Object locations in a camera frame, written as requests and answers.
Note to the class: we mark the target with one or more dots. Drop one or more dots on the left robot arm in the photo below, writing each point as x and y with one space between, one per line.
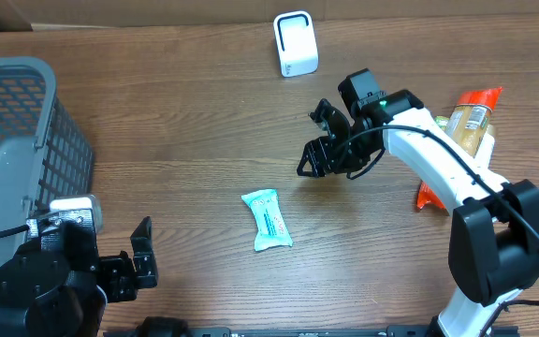
57 284

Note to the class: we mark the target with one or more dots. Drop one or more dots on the teal snack bar packet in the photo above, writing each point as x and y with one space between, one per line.
271 229

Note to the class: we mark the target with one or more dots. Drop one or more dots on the white tube gold cap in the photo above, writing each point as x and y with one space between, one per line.
485 146

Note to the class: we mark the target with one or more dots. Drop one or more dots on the white barcode scanner stand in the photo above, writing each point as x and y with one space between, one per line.
296 43

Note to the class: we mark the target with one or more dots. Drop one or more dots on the grey plastic mesh basket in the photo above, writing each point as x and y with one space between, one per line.
44 155

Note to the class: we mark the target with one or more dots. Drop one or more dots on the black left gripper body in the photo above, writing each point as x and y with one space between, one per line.
123 272

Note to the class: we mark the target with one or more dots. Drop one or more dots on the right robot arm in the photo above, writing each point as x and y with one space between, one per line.
493 252

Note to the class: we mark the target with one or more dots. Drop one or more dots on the green drink pouch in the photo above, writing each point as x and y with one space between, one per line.
442 122

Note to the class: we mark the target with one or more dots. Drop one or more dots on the orange San Remo pasta packet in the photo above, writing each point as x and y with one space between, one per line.
472 115

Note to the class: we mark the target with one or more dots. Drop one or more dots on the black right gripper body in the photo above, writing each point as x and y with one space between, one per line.
354 153

